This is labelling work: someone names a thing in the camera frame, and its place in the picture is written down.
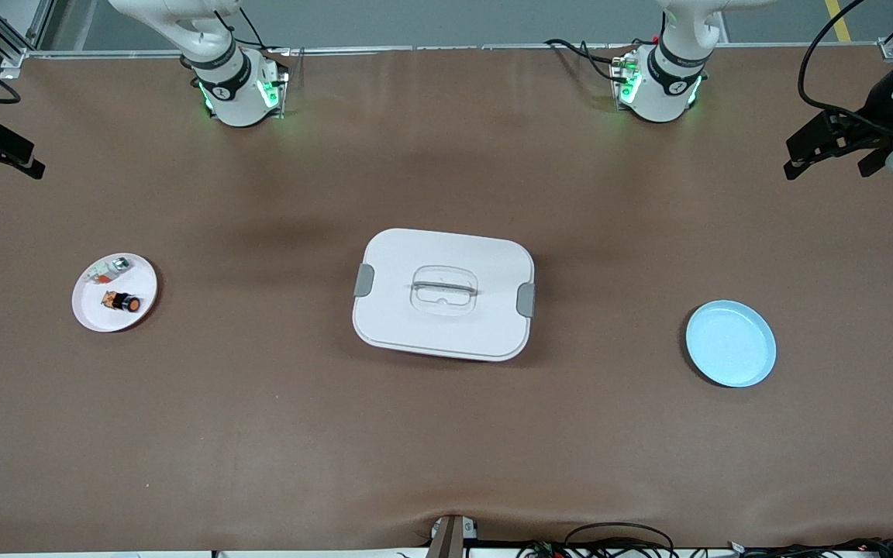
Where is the black right arm base cable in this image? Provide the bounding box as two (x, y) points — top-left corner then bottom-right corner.
(214, 8), (269, 53)

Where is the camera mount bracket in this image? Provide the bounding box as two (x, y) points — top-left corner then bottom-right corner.
(426, 514), (480, 558)

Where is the black left arm base cable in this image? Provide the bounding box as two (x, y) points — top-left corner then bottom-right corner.
(544, 37), (633, 82)

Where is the white lidded storage box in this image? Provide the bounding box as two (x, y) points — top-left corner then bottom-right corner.
(352, 228), (536, 363)

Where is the black arm base cable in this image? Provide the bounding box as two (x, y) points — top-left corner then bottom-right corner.
(544, 37), (633, 82)
(214, 8), (269, 53)

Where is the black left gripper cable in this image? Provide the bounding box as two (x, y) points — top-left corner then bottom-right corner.
(798, 0), (893, 136)

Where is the brown table cover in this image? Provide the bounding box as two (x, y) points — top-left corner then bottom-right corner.
(0, 45), (893, 553)

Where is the aluminium table edge rail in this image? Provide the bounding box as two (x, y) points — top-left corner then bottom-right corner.
(24, 44), (893, 60)

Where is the pink round plate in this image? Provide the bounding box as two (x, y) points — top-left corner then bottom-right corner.
(72, 253), (158, 332)

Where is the light blue round plate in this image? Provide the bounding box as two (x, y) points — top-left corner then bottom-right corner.
(685, 300), (777, 388)

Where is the black cable bundle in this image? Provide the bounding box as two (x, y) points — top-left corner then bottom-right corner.
(516, 522), (680, 558)
(726, 537), (893, 558)

